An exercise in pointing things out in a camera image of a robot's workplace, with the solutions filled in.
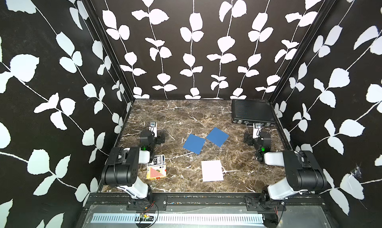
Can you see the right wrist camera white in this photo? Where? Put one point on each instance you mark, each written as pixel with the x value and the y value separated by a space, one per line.
pixel 257 127

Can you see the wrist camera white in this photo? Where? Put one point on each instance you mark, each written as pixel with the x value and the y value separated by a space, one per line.
pixel 153 127
pixel 257 127

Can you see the yellow red card box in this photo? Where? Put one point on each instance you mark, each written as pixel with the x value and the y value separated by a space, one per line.
pixel 156 172

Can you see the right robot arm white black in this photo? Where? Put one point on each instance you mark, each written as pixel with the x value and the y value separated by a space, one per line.
pixel 303 173

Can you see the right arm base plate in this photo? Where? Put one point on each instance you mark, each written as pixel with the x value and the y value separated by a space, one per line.
pixel 259 202

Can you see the blue white poker card box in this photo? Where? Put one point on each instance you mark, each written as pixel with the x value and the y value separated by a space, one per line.
pixel 158 160

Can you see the white square paper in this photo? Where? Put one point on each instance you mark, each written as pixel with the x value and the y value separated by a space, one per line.
pixel 212 171

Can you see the small green circuit board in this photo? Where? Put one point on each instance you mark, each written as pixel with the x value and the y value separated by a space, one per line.
pixel 146 218

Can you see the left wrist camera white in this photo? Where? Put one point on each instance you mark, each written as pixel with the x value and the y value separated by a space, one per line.
pixel 153 127

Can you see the white perforated strip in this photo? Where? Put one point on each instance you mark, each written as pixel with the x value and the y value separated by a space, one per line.
pixel 188 219

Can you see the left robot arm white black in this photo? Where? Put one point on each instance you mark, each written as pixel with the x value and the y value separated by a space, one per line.
pixel 121 168

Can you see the blue square paper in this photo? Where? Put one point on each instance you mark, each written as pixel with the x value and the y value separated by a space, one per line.
pixel 217 137
pixel 194 144

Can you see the black case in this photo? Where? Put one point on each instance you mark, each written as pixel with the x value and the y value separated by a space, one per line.
pixel 252 112

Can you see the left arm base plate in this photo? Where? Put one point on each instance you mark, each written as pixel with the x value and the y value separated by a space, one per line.
pixel 155 202

